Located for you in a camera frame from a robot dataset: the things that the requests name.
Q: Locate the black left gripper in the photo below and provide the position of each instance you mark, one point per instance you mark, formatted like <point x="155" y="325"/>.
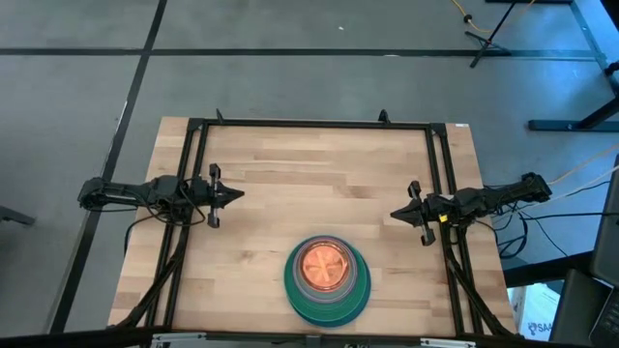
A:
<point x="214" y="174"/>

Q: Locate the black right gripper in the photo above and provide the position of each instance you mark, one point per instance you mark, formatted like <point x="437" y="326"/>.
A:
<point x="437" y="208"/>

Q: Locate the small orange translucent plate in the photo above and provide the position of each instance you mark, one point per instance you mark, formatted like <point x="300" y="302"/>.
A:
<point x="314" y="256"/>

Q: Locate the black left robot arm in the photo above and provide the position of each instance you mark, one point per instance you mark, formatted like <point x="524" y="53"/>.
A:
<point x="121" y="191"/>

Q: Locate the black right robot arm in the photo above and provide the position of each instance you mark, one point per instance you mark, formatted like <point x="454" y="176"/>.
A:
<point x="498" y="195"/>

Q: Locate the white cardboard box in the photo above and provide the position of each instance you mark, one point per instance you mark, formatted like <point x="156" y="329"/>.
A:
<point x="537" y="309"/>

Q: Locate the black tripod stand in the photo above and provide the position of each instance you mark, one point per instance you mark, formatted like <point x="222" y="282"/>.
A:
<point x="488" y="41"/>

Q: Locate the dark grey monitor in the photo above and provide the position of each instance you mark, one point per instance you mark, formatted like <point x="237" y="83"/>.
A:
<point x="580" y="309"/>

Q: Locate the black stand foot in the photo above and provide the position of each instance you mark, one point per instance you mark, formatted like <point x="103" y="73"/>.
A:
<point x="17" y="216"/>

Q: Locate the black metal table frame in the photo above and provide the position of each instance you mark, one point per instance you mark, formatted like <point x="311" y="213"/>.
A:
<point x="314" y="124"/>

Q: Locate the silver metal bracket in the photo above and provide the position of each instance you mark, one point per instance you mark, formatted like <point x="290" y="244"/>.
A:
<point x="447" y="343"/>

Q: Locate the black desk leg frame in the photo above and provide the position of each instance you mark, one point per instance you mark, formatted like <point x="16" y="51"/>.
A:
<point x="592" y="48"/>

